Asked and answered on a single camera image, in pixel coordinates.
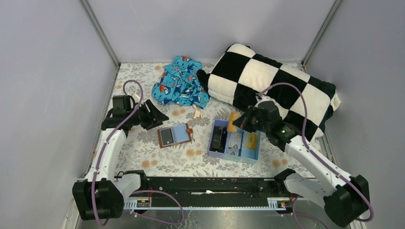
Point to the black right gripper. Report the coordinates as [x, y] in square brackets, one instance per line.
[250, 117]

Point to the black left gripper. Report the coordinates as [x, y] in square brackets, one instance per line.
[148, 113]

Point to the brown leather card holder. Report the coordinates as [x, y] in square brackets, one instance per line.
[181, 134]

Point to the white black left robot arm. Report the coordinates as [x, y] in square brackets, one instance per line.
[107, 164]

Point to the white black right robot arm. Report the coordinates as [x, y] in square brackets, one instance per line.
[322, 177]

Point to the yellow card in organizer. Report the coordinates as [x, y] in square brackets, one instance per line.
[251, 141]

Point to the white black card in organizer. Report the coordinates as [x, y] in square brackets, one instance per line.
[234, 143]

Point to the dark grey VIP card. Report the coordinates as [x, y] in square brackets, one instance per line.
[166, 137]

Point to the blue three-compartment organizer box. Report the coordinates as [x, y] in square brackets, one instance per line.
[246, 155]

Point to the black item in organizer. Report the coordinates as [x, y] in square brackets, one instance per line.
[219, 137]

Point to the blue shark print cloth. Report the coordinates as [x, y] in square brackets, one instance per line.
[179, 84]

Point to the black white checkered pillow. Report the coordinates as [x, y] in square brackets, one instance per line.
[241, 73]

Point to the floral patterned table mat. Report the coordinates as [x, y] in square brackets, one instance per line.
[141, 150]

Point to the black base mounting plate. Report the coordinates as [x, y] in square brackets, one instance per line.
[211, 193]

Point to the aluminium frame rail front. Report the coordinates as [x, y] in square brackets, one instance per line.
[108, 199]

